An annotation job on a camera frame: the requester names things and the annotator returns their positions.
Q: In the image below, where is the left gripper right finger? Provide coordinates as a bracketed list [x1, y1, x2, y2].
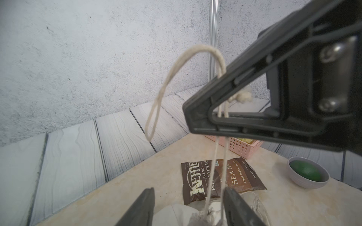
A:
[223, 187, 266, 226]

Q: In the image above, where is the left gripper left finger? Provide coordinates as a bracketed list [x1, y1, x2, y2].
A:
[116, 187, 155, 226]

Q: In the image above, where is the brown potato chips bag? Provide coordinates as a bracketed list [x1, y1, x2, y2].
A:
[181, 157, 266, 205]

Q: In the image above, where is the back green cabbage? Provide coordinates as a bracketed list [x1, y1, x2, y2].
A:
[238, 137, 255, 144]

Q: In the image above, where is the right aluminium frame post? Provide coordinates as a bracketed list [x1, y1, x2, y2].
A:
[208, 0, 219, 82]

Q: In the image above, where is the pink plastic basket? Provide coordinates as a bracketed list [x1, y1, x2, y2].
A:
[204, 135, 265, 160]

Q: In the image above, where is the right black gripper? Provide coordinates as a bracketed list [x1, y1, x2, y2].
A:
[182, 0, 362, 156]

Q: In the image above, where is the cream drawstring bag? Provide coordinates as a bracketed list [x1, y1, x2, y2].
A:
[144, 44, 272, 226]

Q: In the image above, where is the grey bowl with green ball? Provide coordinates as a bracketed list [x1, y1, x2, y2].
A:
[287, 157, 330, 189]

